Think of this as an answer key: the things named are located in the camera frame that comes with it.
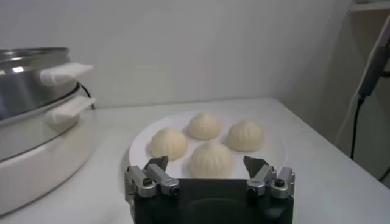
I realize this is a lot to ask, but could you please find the black cooker power cord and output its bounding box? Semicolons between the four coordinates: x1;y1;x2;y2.
77;82;96;110

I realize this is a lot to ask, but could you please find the white round plate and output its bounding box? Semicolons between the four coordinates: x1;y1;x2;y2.
127;109;290;180

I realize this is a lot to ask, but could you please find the black inline adapter cable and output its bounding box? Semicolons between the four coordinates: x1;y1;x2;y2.
350;15;390;161

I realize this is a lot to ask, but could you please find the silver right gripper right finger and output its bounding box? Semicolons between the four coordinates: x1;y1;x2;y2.
243;155;296;200

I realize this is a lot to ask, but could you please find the white steamed baozi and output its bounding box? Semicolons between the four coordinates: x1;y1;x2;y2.
187;112;222;141
225;119;265;152
188;142;235;180
148;127;189;161

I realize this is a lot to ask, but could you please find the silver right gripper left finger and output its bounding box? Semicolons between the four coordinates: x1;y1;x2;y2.
124;155;180;203

